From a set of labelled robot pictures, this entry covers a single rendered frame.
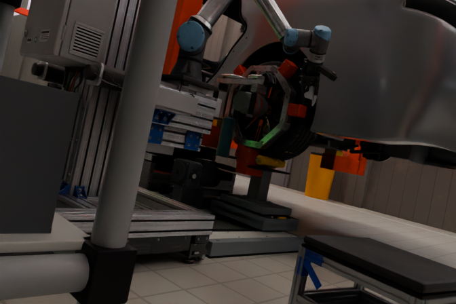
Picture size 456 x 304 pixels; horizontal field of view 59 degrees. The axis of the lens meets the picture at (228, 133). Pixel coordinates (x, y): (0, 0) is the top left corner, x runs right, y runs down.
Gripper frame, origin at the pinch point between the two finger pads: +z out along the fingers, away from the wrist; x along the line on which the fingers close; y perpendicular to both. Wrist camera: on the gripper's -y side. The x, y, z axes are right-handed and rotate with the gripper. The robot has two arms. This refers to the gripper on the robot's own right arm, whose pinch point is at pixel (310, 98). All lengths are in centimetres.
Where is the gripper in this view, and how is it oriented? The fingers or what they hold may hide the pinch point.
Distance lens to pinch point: 199.5
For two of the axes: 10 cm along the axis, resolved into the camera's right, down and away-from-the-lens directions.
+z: -0.9, 7.9, 6.0
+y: -9.9, -0.5, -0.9
